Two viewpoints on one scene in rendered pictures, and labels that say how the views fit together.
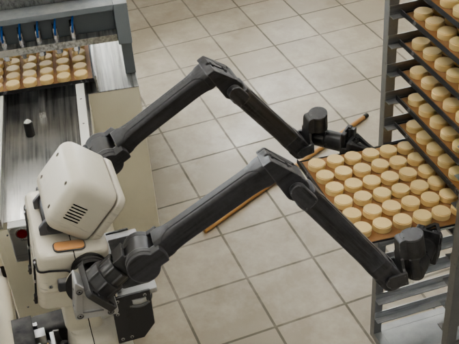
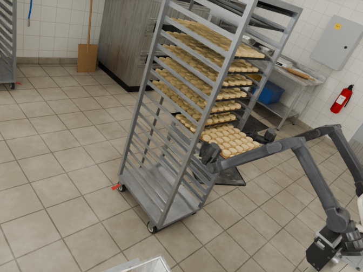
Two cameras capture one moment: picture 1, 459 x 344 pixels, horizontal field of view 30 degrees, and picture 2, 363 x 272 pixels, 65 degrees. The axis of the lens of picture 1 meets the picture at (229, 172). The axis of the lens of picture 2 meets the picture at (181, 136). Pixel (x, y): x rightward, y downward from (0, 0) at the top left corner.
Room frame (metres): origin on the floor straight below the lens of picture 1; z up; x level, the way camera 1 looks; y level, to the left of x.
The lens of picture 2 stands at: (3.07, 0.68, 1.84)
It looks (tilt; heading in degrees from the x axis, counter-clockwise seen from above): 31 degrees down; 234
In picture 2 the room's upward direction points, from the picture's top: 21 degrees clockwise
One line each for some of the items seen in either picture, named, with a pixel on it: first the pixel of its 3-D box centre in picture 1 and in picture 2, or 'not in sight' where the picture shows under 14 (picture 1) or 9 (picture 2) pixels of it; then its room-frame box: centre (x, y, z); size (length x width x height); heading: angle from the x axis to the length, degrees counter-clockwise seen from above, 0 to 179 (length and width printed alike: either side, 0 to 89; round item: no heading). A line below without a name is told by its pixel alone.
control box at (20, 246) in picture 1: (50, 235); not in sight; (2.04, 0.57, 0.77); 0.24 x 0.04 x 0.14; 98
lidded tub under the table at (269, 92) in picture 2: not in sight; (267, 92); (-0.84, -2.68, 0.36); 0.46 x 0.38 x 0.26; 20
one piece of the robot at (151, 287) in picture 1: (118, 277); (333, 241); (1.67, 0.32, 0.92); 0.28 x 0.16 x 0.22; 15
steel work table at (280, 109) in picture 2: not in sight; (257, 77); (-0.74, -2.96, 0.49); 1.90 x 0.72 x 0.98; 108
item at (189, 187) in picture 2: not in sight; (179, 176); (1.79, -0.88, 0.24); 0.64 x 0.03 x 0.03; 105
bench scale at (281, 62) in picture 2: not in sight; (281, 62); (-0.80, -2.69, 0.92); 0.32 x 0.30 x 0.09; 25
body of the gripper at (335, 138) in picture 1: (337, 141); (206, 153); (2.12, -0.33, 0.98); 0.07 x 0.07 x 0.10; 60
